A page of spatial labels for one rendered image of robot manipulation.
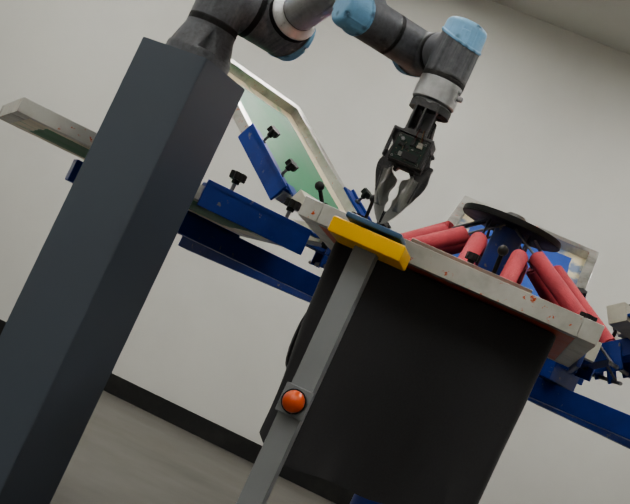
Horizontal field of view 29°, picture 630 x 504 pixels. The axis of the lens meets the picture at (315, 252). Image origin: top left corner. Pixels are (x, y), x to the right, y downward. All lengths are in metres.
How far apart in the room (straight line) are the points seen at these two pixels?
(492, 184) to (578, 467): 1.64
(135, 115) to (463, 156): 4.58
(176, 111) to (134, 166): 0.15
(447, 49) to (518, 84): 5.14
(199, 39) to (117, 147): 0.29
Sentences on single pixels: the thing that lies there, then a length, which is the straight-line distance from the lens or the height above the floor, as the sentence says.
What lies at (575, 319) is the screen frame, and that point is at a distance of 2.20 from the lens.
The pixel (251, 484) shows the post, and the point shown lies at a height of 0.50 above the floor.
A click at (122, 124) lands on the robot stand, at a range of 2.66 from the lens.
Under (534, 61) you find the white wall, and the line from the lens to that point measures 7.23.
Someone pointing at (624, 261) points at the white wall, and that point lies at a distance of 7.01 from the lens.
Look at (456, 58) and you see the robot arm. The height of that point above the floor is 1.27.
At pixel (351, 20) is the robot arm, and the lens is 2.07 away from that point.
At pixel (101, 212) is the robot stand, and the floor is 0.81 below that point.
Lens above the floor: 0.75
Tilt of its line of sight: 4 degrees up
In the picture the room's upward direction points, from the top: 25 degrees clockwise
